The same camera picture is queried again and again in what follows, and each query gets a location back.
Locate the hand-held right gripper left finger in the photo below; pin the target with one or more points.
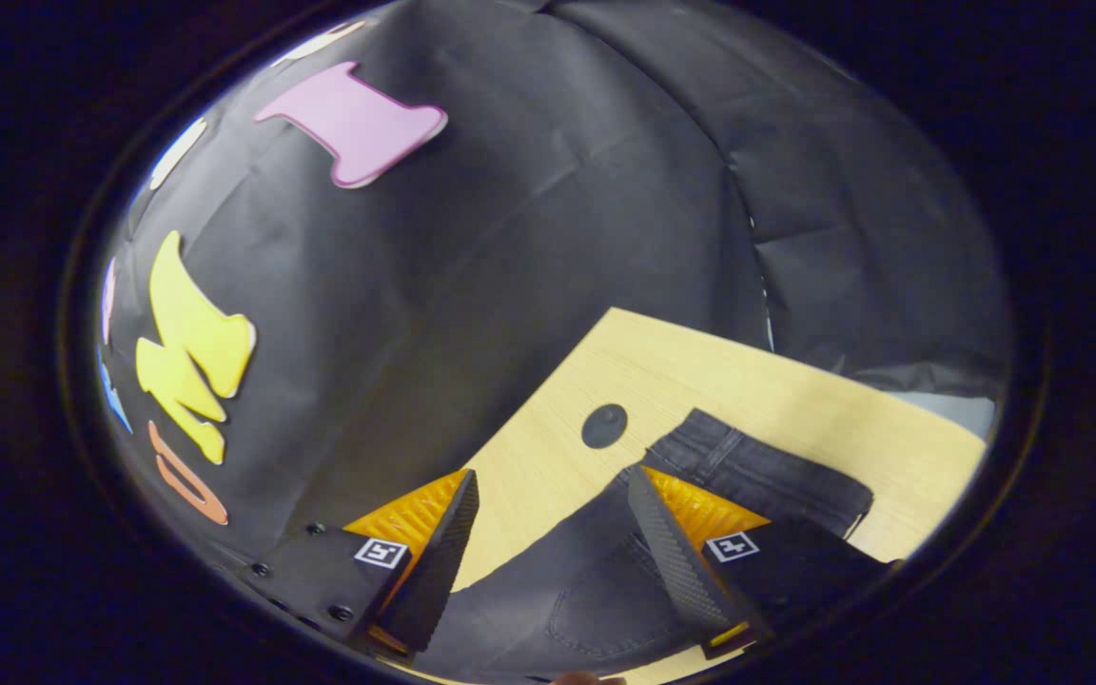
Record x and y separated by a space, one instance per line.
439 571

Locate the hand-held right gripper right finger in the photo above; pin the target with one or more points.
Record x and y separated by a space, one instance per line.
686 580

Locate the black denim jeans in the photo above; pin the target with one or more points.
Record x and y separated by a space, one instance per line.
567 571

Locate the black backdrop cloth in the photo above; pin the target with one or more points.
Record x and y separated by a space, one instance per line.
510 285

